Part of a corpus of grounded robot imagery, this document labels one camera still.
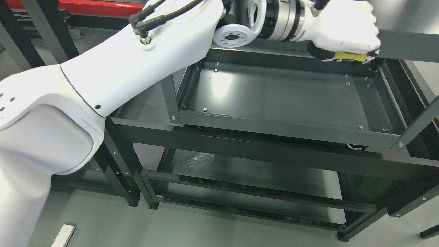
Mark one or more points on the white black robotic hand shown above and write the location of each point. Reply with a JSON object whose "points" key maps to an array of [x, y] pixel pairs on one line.
{"points": [[342, 25]]}

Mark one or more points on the green yellow sponge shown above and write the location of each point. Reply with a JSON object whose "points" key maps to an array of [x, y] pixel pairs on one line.
{"points": [[350, 56]]}

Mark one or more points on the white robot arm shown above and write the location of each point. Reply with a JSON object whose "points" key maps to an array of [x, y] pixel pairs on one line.
{"points": [[53, 117]]}

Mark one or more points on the dark grey metal cart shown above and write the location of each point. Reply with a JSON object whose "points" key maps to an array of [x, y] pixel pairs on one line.
{"points": [[294, 95]]}

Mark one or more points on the clear crumpled plastic bag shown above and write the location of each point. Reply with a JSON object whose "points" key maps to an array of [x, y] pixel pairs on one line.
{"points": [[195, 161]]}

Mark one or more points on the red metal beam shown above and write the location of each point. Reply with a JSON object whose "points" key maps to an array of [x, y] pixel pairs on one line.
{"points": [[120, 8]]}

